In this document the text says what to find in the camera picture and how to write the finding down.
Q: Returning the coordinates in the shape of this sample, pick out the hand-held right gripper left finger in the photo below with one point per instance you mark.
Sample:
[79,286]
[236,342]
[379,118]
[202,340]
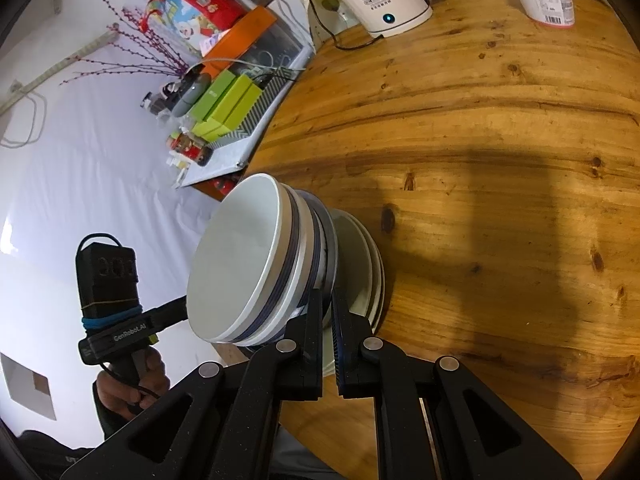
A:
[315,340]

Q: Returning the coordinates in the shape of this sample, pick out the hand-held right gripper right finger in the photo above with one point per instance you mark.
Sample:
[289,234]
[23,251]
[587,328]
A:
[340,345]

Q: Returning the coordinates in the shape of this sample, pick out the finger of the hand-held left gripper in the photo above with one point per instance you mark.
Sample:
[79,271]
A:
[172,322]
[170,307]

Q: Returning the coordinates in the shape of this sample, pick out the wide white bowl blue band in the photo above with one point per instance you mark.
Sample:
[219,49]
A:
[306,260]

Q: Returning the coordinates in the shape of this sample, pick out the tall white bowl blue band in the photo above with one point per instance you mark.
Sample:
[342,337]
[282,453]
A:
[235,260]

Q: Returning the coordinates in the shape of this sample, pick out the small tan plate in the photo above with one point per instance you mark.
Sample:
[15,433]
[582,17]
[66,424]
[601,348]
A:
[355,265]

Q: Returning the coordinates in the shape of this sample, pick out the stainless steel bowl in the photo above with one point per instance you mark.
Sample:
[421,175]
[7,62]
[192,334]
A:
[330,255]

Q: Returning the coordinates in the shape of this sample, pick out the person's left forearm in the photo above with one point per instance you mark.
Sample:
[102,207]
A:
[60,455]

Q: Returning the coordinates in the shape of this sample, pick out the person's left hand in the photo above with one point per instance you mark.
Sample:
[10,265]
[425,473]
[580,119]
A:
[120,397]

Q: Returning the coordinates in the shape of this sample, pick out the red white figurine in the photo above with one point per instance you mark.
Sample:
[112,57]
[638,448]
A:
[187,147]

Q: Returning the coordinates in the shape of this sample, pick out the white side shelf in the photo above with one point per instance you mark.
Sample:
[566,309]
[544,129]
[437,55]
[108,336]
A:
[225,157]

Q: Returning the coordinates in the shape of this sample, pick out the clear pump bottle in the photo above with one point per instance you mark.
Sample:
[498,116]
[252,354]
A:
[155,105]

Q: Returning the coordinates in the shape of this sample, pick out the lime green box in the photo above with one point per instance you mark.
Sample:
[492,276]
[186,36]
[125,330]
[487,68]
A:
[215,131]
[242,102]

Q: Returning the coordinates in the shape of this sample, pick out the grey oval device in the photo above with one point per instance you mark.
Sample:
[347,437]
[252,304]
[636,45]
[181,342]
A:
[192,92]

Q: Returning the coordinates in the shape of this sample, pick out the purple flower branches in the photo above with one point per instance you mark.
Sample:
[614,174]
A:
[170,62]

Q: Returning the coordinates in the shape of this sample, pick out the black white striped box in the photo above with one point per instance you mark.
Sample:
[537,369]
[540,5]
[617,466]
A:
[265,100]

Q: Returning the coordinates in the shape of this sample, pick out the clear storage box orange lid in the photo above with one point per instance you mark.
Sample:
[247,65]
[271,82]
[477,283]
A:
[245,30]

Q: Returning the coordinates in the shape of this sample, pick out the red cartoon gift box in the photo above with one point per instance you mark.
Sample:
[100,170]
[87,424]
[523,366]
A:
[200,5]

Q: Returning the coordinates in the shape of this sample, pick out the white wall conduit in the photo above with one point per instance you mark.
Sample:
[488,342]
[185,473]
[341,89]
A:
[60,62]

